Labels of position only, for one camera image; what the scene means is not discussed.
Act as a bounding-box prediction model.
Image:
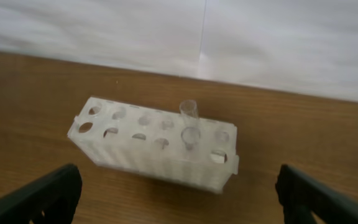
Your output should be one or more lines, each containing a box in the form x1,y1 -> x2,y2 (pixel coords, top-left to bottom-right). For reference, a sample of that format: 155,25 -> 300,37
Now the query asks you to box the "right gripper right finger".
275,164 -> 358,224

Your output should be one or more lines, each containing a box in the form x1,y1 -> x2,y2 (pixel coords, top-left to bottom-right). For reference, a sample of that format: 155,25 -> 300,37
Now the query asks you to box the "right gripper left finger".
0,164 -> 83,224

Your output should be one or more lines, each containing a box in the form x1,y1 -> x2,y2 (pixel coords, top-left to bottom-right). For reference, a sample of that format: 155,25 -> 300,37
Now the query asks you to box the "white test tube rack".
67,96 -> 240,194

